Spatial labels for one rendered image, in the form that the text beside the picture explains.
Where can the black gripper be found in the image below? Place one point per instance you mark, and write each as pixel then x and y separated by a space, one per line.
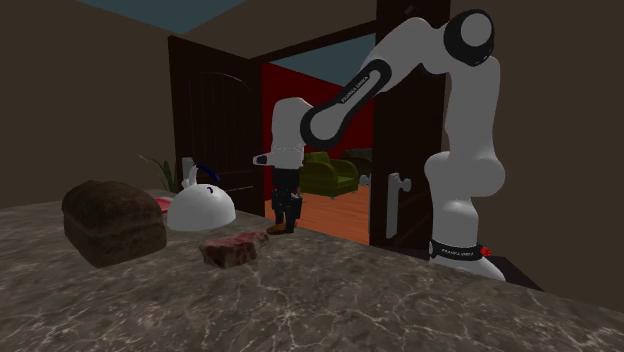
pixel 286 180

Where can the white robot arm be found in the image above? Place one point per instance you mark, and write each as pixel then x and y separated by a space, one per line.
pixel 468 146

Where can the small brown object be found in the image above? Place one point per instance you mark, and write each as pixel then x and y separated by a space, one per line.
pixel 276 228

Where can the green armchair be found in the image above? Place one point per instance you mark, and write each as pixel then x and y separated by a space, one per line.
pixel 329 176

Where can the red raw meat piece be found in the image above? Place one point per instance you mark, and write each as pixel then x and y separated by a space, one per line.
pixel 231 247

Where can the dark wooden door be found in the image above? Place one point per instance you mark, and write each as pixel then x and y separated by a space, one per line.
pixel 214 126
pixel 409 136

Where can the pink red flat object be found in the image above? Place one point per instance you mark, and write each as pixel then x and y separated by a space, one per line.
pixel 163 204

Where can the green leafy plant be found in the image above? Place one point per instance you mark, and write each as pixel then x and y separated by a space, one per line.
pixel 168 175

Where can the dark brown bread loaf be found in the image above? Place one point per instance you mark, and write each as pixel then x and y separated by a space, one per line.
pixel 114 222

